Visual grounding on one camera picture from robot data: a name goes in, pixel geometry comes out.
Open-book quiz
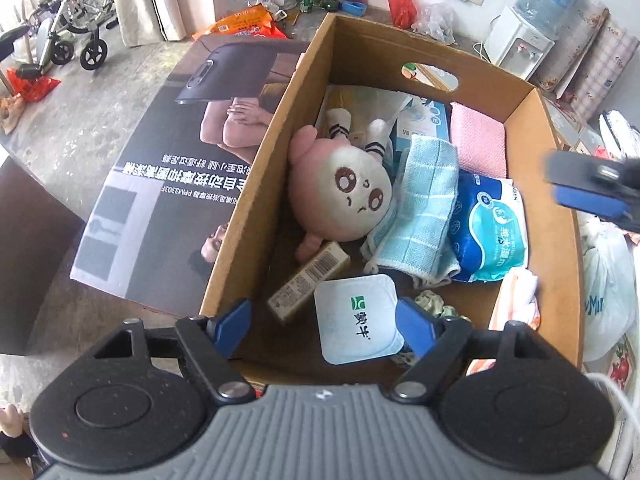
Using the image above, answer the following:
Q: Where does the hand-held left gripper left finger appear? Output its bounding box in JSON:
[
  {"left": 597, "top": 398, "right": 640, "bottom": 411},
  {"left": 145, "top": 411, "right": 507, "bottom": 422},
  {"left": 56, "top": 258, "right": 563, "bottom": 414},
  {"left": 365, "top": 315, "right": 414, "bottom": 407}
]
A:
[{"left": 95, "top": 297, "right": 256, "bottom": 406}]

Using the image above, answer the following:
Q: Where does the apple print cloth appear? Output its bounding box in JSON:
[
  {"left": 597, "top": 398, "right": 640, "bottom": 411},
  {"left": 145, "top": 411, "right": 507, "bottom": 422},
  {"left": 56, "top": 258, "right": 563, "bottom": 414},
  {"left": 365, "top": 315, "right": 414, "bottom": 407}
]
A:
[{"left": 582, "top": 330, "right": 640, "bottom": 396}]

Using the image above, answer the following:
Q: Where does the light blue towel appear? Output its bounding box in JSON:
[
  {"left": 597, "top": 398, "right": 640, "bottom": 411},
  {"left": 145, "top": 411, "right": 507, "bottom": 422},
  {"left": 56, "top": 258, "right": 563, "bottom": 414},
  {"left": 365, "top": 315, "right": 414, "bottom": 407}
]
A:
[{"left": 361, "top": 135, "right": 462, "bottom": 288}]

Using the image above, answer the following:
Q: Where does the red plastic bag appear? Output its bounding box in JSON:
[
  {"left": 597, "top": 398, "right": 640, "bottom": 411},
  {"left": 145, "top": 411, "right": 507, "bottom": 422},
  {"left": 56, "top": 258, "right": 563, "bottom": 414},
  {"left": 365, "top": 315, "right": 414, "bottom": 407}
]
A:
[
  {"left": 387, "top": 0, "right": 418, "bottom": 30},
  {"left": 7, "top": 67, "right": 61, "bottom": 103}
]

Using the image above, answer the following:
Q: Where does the clear noodle packet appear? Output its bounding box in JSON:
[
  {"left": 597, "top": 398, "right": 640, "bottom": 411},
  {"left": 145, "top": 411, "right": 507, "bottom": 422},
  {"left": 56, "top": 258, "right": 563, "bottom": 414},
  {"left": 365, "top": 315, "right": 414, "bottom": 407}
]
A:
[{"left": 315, "top": 84, "right": 416, "bottom": 133}]

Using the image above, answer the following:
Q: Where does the wheelchair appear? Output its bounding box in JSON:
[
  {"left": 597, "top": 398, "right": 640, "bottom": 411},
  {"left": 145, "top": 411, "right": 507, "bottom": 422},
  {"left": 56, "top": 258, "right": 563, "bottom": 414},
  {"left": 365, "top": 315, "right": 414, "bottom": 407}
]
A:
[{"left": 27, "top": 0, "right": 118, "bottom": 72}]

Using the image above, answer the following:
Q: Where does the pale green scrunchie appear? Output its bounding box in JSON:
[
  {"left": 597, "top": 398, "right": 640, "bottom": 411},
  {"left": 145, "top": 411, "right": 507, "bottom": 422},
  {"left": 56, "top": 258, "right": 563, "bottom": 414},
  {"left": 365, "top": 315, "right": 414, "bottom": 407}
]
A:
[{"left": 395, "top": 290, "right": 471, "bottom": 366}]

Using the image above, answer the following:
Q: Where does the cardboard box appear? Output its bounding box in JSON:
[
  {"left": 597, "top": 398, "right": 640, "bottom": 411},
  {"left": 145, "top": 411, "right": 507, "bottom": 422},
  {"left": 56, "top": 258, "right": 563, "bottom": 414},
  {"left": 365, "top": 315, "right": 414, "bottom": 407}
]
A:
[{"left": 70, "top": 12, "right": 586, "bottom": 391}]

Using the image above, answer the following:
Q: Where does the white water dispenser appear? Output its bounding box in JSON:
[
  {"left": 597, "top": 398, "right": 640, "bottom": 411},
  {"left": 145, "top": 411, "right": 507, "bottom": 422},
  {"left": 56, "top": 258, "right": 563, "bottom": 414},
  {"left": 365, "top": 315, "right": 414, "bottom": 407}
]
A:
[{"left": 482, "top": 5, "right": 557, "bottom": 81}]

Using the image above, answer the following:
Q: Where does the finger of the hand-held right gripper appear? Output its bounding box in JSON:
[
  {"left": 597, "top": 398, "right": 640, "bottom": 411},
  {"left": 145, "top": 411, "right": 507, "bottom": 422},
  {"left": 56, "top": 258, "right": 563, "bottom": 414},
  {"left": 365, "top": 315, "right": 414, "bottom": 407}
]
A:
[{"left": 544, "top": 149, "right": 640, "bottom": 235}]

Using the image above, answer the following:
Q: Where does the light blue white box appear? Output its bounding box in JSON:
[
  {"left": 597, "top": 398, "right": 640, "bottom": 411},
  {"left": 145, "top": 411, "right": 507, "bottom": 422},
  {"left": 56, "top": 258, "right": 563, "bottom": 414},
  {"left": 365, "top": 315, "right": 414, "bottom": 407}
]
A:
[{"left": 390, "top": 97, "right": 451, "bottom": 161}]

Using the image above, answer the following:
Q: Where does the gold box with barcode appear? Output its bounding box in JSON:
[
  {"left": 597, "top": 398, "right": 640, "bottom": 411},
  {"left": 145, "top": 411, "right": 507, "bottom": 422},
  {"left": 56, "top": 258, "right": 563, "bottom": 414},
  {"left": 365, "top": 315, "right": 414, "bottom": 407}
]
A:
[{"left": 266, "top": 241, "right": 351, "bottom": 323}]

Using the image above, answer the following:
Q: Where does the white yogurt cup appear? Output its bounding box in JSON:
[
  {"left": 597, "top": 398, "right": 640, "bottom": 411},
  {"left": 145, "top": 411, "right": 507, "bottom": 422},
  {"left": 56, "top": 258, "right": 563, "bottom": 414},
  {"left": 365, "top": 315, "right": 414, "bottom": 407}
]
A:
[{"left": 314, "top": 274, "right": 405, "bottom": 366}]

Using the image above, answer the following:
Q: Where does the pink towel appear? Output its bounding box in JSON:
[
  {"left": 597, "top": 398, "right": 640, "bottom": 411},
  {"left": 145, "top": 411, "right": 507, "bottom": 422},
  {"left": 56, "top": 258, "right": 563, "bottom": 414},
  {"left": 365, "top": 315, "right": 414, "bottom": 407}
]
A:
[{"left": 449, "top": 101, "right": 508, "bottom": 179}]

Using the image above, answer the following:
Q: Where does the floral patterned panel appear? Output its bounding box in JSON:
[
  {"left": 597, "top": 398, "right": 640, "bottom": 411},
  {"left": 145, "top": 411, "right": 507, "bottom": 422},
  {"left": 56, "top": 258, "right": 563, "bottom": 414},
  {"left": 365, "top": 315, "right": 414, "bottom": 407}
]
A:
[{"left": 530, "top": 0, "right": 640, "bottom": 121}]

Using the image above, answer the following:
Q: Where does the blue wet wipes pack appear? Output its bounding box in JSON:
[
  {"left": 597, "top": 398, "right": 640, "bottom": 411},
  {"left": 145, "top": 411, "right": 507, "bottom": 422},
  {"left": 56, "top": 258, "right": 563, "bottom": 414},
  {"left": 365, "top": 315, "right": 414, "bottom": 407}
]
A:
[{"left": 447, "top": 170, "right": 530, "bottom": 283}]

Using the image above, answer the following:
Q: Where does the clear plastic bag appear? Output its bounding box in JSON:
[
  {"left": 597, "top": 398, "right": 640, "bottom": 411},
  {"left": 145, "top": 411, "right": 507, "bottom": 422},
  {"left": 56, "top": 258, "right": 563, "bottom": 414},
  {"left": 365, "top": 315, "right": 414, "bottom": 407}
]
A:
[{"left": 410, "top": 2, "right": 457, "bottom": 46}]

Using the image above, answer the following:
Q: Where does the white cord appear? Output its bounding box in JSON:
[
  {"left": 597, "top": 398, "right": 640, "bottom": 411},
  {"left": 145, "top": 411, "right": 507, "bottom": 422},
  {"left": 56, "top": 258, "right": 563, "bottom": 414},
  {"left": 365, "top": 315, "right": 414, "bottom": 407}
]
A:
[{"left": 585, "top": 372, "right": 640, "bottom": 431}]

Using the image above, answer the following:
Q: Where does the pink plush toy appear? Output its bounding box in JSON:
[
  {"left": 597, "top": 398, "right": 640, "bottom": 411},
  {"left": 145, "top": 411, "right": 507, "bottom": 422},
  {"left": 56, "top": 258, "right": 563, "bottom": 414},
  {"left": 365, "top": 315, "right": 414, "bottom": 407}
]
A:
[{"left": 287, "top": 107, "right": 401, "bottom": 261}]

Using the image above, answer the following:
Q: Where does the white plastic bag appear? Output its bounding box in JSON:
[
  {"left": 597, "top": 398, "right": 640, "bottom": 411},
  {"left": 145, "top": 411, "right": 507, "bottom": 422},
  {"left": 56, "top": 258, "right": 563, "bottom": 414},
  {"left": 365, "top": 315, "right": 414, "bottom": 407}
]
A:
[{"left": 577, "top": 215, "right": 638, "bottom": 363}]

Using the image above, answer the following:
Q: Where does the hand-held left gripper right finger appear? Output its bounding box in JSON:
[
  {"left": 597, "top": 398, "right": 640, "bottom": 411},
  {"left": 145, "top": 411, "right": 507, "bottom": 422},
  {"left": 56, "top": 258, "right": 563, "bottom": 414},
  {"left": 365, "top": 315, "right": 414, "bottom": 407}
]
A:
[{"left": 392, "top": 296, "right": 548, "bottom": 405}]

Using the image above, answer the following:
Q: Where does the white orange cloth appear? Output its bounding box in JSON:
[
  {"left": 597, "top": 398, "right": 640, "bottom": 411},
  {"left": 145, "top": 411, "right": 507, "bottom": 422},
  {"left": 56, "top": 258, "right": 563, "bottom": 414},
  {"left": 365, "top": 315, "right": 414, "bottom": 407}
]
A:
[{"left": 487, "top": 267, "right": 542, "bottom": 331}]

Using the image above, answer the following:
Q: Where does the orange snack packet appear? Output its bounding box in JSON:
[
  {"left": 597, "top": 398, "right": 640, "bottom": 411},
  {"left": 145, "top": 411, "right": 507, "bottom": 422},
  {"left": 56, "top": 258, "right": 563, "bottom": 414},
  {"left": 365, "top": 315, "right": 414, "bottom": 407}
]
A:
[{"left": 192, "top": 4, "right": 290, "bottom": 42}]

